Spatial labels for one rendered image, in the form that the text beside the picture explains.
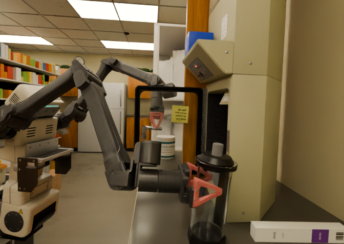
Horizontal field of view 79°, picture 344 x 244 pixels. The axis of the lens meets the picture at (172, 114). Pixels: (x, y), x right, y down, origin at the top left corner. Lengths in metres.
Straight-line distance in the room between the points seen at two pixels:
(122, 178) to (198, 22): 0.80
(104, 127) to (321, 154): 0.83
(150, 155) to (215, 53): 0.36
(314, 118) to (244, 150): 0.44
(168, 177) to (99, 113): 0.30
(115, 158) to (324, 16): 0.96
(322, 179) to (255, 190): 0.36
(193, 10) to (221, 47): 0.46
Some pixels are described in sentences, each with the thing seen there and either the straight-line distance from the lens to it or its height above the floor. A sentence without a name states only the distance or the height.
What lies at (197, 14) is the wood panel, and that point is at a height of 1.74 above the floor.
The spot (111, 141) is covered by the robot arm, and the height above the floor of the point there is 1.20.
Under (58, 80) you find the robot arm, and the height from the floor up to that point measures 1.39.
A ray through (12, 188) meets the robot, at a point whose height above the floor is 0.89.
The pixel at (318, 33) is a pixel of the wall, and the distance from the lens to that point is 1.11.
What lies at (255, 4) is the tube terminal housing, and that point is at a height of 1.62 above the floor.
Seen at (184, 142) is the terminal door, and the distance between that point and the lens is 0.96.
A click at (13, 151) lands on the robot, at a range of 1.30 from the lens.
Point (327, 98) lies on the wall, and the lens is 1.01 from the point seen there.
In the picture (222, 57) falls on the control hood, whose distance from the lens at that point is 0.68.
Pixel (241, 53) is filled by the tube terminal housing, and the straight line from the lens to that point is 0.71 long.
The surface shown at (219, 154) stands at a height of 1.19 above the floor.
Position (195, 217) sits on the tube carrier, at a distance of 0.60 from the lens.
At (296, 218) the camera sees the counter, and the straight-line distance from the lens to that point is 0.89.
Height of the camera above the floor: 1.31
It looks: 3 degrees down
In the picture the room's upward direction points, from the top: 2 degrees clockwise
